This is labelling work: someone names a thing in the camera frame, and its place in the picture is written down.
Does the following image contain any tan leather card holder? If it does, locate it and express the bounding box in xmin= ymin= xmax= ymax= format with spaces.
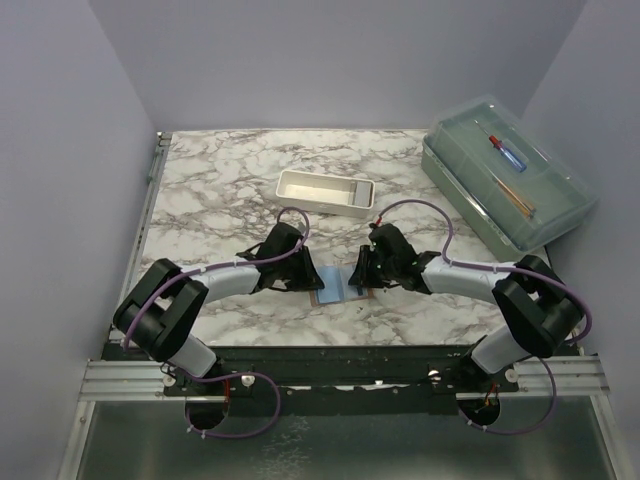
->
xmin=310 ymin=264 xmax=374 ymax=307

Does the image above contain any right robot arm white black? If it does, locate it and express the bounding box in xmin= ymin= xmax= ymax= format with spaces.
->
xmin=348 ymin=224 xmax=586 ymax=392

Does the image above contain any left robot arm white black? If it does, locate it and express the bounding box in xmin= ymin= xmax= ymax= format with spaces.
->
xmin=113 ymin=222 xmax=324 ymax=395

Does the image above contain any white rectangular tray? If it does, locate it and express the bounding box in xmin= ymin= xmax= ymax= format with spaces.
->
xmin=276 ymin=170 xmax=376 ymax=218

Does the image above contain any clear green plastic toolbox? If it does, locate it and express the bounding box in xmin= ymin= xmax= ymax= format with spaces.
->
xmin=421 ymin=95 xmax=597 ymax=262

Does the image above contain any orange pencil tool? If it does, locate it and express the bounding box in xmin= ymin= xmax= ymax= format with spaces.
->
xmin=493 ymin=176 xmax=536 ymax=219

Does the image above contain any red blue screwdriver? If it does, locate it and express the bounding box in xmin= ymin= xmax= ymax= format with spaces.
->
xmin=474 ymin=120 xmax=527 ymax=173

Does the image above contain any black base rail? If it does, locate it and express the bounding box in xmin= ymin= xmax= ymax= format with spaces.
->
xmin=82 ymin=345 xmax=518 ymax=421

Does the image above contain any aluminium frame rail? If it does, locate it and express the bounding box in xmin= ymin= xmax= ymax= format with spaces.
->
xmin=57 ymin=132 xmax=173 ymax=479

